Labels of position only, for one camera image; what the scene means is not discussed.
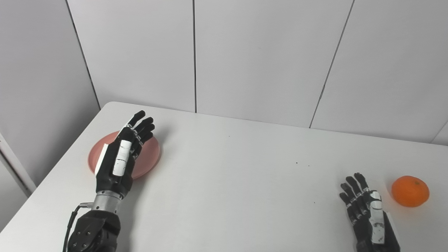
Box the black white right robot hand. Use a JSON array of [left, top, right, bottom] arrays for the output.
[[339, 172, 401, 252]]

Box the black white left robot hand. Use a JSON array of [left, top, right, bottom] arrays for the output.
[[94, 111, 155, 198]]

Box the pink round plate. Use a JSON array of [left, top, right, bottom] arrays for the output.
[[87, 131, 161, 180]]

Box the orange fruit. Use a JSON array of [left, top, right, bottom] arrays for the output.
[[391, 176, 430, 208]]

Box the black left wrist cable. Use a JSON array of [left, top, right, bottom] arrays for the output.
[[62, 202, 93, 252]]

